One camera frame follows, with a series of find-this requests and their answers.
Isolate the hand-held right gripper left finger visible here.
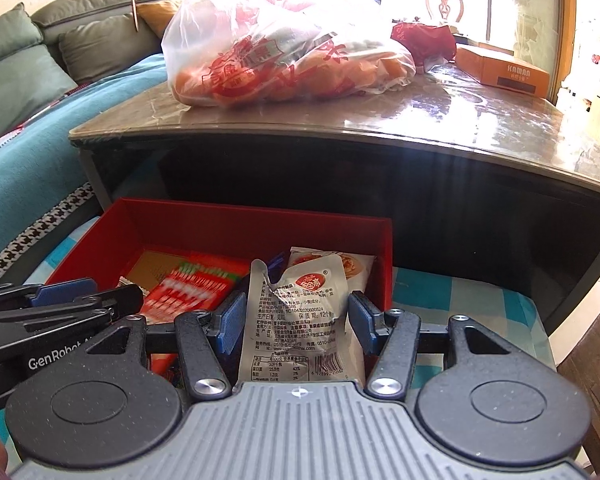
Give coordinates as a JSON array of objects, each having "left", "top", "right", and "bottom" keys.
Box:
[{"left": 87, "top": 292, "right": 248, "bottom": 403}]

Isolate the red cardboard box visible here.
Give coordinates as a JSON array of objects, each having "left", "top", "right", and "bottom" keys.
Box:
[{"left": 45, "top": 197, "right": 395, "bottom": 361}]

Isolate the orange flat box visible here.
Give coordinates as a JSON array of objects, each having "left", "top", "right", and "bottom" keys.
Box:
[{"left": 455, "top": 44, "right": 551, "bottom": 99}]

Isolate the clear plastic bag of snacks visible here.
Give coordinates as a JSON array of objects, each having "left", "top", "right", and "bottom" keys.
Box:
[{"left": 161, "top": 0, "right": 417, "bottom": 108}]

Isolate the orange houndstooth pillow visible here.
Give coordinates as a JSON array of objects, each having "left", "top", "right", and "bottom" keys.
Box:
[{"left": 137, "top": 0, "right": 185, "bottom": 39}]

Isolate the grey green sofa cushion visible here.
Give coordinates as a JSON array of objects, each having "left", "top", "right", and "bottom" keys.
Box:
[{"left": 0, "top": 2, "right": 79, "bottom": 146}]

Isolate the wooden window frame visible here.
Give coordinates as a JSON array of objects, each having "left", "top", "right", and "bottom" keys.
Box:
[{"left": 550, "top": 0, "right": 579, "bottom": 107}]

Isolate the red striped snack packet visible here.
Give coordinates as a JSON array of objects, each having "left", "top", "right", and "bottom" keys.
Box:
[{"left": 120, "top": 252, "right": 251, "bottom": 326}]

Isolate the white noodle picture packet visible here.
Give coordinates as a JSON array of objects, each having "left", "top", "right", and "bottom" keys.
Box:
[{"left": 286, "top": 246, "right": 376, "bottom": 293}]

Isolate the brown wooden stool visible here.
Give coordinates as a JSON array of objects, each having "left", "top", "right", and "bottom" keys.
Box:
[{"left": 555, "top": 305, "right": 600, "bottom": 463}]

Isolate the dark coffee table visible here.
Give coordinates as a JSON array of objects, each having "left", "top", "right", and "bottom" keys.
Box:
[{"left": 69, "top": 57, "right": 600, "bottom": 322}]

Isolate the crumpled red wrapper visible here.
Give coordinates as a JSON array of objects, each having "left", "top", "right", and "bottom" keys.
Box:
[{"left": 391, "top": 20, "right": 457, "bottom": 74}]

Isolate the teal blanket with houndstooth trim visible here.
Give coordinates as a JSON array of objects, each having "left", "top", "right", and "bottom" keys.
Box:
[{"left": 0, "top": 52, "right": 170, "bottom": 286}]

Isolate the wooden chair back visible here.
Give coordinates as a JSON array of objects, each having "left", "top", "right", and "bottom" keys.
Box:
[{"left": 425, "top": 0, "right": 465, "bottom": 26}]

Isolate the silver printed snack packet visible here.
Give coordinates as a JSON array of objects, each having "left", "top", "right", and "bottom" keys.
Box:
[{"left": 237, "top": 252, "right": 367, "bottom": 386}]

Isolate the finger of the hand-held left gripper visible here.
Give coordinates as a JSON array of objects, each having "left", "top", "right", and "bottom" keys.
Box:
[
  {"left": 0, "top": 278, "right": 99, "bottom": 309},
  {"left": 0, "top": 284, "right": 145, "bottom": 335}
]

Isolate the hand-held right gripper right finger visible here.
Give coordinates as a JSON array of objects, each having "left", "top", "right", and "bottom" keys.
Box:
[{"left": 347, "top": 291, "right": 518, "bottom": 403}]

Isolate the green sofa backrest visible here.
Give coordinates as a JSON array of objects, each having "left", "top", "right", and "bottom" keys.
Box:
[{"left": 32, "top": 0, "right": 197, "bottom": 36}]

